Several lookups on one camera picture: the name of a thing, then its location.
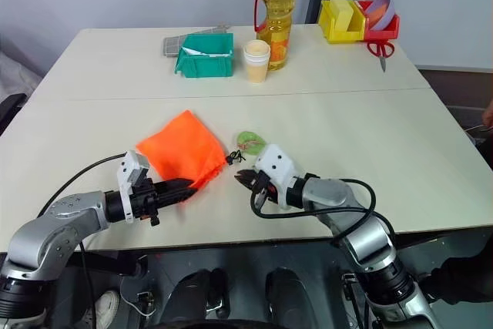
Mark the purple plastic bowl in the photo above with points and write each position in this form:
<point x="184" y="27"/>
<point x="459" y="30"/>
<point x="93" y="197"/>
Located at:
<point x="379" y="15"/>

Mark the green plastic bin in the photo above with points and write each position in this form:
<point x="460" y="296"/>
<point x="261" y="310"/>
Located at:
<point x="206" y="65"/>

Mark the green round packet with twine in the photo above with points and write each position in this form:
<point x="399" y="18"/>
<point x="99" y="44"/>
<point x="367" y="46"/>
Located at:
<point x="250" y="140"/>

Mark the yellow sponge block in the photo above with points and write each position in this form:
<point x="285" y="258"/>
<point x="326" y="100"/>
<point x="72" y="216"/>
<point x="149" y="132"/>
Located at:
<point x="343" y="15"/>

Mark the cream paper cup stack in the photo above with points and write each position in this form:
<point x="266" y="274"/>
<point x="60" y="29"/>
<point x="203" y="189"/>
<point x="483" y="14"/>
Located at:
<point x="257" y="65"/>

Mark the cooking oil bottle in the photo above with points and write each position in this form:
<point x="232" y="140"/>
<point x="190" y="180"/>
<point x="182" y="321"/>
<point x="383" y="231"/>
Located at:
<point x="277" y="17"/>

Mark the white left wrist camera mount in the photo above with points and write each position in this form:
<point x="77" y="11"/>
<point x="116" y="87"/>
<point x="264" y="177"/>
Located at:
<point x="125" y="190"/>

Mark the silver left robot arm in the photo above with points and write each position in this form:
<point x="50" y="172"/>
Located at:
<point x="58" y="229"/>

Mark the bystander bare hand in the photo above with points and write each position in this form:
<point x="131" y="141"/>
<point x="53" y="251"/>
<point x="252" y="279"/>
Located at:
<point x="489" y="115"/>

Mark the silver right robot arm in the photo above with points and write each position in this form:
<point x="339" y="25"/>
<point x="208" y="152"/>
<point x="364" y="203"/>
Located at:
<point x="362" y="236"/>

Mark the yellow plastic bin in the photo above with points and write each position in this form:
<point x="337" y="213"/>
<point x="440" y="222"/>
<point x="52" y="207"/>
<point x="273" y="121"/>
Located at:
<point x="339" y="34"/>

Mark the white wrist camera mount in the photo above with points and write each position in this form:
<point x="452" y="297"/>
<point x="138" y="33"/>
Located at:
<point x="277" y="161"/>
<point x="125" y="190"/>

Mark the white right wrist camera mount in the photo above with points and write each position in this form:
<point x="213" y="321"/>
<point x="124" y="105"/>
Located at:
<point x="277" y="161"/>

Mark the red plastic bin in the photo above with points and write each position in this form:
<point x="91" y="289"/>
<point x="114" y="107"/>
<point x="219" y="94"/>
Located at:
<point x="385" y="32"/>

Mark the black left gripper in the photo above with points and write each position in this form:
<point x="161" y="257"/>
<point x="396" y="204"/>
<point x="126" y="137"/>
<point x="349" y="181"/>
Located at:
<point x="148" y="198"/>

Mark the dark rounded shape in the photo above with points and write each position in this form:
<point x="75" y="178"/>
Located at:
<point x="292" y="294"/>
<point x="188" y="294"/>

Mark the black chair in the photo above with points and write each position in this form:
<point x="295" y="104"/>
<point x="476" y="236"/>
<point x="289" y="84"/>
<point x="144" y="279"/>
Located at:
<point x="9" y="107"/>

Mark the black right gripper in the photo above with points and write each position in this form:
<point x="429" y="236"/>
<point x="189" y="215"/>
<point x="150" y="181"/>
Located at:
<point x="265" y="188"/>

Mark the white shoe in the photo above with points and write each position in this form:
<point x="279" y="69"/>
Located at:
<point x="108" y="304"/>

